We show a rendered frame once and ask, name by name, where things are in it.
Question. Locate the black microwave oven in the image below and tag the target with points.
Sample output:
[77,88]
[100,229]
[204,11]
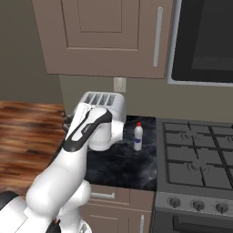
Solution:
[206,39]

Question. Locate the narrow taupe drawer front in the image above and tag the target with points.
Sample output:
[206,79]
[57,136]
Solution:
[142,199]

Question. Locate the narrow taupe lower cupboard door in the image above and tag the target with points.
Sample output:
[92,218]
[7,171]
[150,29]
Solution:
[148,223]

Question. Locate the dark range knob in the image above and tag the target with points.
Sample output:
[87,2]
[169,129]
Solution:
[198,205]
[174,202]
[222,207]

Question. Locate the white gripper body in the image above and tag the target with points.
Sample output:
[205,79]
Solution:
[81,113]

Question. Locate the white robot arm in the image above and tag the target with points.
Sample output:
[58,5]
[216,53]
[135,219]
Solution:
[57,182]

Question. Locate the white toaster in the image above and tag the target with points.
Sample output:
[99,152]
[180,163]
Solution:
[116,104]

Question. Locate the wide taupe lower cupboard door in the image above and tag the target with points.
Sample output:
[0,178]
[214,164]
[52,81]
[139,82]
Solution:
[106,218]

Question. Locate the taupe upper cupboard door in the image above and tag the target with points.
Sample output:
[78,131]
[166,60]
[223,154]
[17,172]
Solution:
[103,57]

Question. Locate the grey gas range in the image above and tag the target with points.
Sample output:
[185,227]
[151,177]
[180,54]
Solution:
[194,151]

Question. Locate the white bottle with red cap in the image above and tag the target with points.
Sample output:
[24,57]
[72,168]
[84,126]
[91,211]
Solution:
[138,138]

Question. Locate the dark oven door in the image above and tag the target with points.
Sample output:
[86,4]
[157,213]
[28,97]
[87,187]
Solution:
[164,224]

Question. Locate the white wall outlet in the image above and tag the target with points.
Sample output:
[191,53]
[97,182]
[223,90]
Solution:
[119,85]

